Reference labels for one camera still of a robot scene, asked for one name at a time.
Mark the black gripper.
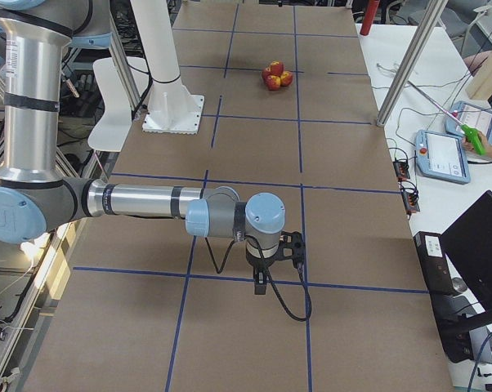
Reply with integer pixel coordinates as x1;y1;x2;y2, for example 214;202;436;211
246;240;284;295

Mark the dark red apple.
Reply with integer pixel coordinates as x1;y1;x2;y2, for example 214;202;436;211
269;60;284;77

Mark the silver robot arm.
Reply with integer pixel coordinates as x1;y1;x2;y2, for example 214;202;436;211
0;1;285;295

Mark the person hand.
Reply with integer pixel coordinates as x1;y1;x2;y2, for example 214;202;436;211
464;131;492;159

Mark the near orange circuit board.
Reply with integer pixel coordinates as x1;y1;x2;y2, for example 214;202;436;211
399;180;420;216

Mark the orange circuit board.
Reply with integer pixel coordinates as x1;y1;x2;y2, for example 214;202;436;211
399;180;420;216
392;158;410;181

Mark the black desktop computer box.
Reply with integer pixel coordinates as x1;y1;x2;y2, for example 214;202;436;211
414;231;492;364

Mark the far orange circuit board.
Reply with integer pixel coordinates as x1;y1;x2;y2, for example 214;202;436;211
392;158;410;181

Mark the red yellow apple front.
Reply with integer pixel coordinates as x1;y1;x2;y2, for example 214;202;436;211
265;74;281;91

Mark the red yellow apple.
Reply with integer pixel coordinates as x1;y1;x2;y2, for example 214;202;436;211
265;74;281;91
262;67;271;81
280;71;293;87

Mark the red yellow apple back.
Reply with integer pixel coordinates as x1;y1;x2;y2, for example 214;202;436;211
280;71;293;87

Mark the red yellow apple left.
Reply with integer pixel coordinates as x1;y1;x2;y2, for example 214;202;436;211
262;67;271;81

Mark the white chair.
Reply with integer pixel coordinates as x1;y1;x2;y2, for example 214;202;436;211
88;57;146;153

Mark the near blue teach pendant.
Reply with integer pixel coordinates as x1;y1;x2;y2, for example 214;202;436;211
414;130;471;184

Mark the blue teach pendant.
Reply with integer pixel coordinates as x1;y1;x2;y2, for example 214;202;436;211
414;130;471;184
450;100;492;144

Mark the black monitor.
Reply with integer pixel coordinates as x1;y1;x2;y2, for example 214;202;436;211
441;190;492;310

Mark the far blue teach pendant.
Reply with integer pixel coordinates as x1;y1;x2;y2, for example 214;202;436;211
450;100;492;144

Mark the red cylinder bottle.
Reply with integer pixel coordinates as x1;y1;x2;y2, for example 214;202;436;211
360;0;380;36

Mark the wooden board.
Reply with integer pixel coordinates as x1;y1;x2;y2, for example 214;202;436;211
466;52;492;100

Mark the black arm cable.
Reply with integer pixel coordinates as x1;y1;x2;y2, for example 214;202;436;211
204;234;313;323

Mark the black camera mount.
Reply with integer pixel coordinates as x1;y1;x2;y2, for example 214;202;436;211
277;231;306;269

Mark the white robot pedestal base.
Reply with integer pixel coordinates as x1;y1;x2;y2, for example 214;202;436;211
131;0;204;135

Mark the green handled grabber stick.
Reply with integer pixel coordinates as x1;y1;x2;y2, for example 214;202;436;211
408;81;486;155

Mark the aluminium frame post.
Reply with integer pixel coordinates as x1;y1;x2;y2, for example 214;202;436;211
376;0;448;127

